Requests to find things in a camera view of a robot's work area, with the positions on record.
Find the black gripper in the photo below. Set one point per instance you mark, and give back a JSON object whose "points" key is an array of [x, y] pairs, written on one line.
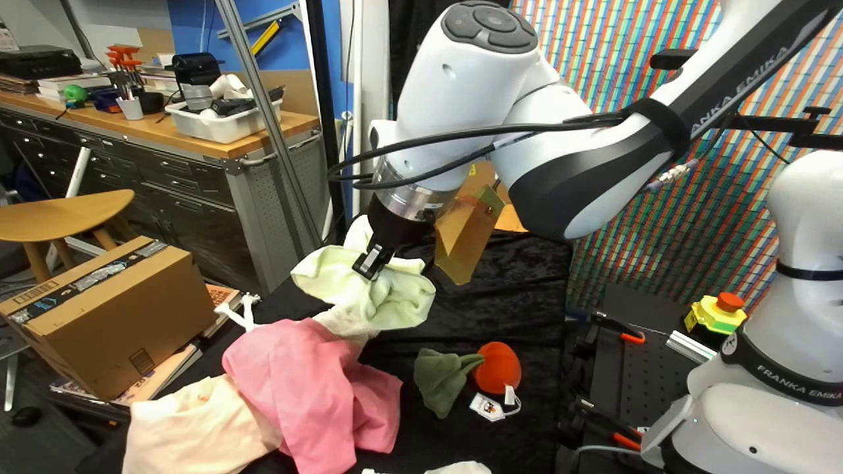
{"points": [[384, 236]]}

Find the light green cloth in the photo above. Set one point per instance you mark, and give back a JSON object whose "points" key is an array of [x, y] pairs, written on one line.
{"points": [[357, 305]]}

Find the dark green cloth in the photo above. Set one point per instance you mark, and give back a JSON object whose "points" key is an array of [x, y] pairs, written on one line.
{"points": [[440, 378]]}

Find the pink shirt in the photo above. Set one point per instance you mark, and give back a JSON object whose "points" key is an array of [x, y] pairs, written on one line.
{"points": [[315, 395]]}

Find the white cloth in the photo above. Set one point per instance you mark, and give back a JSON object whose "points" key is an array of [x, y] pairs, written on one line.
{"points": [[462, 466]]}

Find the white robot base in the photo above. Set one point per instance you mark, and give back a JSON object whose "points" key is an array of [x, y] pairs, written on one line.
{"points": [[769, 400]]}

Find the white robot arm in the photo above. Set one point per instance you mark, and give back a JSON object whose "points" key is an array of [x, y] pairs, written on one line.
{"points": [[479, 87]]}

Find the black table cloth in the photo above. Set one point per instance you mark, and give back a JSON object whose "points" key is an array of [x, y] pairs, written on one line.
{"points": [[517, 295]]}

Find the wooden workbench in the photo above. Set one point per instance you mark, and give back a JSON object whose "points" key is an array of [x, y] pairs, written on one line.
{"points": [[243, 211]]}

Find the white plastic bin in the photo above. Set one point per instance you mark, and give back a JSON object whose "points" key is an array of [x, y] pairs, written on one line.
{"points": [[221, 124]]}

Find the cream tote bag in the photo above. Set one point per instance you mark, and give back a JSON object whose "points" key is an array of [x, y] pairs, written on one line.
{"points": [[203, 427]]}

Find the cardboard box on floor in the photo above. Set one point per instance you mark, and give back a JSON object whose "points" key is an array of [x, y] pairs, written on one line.
{"points": [[108, 323]]}

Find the yellow red emergency button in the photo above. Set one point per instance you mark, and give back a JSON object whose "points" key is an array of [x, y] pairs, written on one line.
{"points": [[716, 315]]}

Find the wooden stool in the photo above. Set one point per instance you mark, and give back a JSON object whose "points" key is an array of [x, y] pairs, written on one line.
{"points": [[50, 221]]}

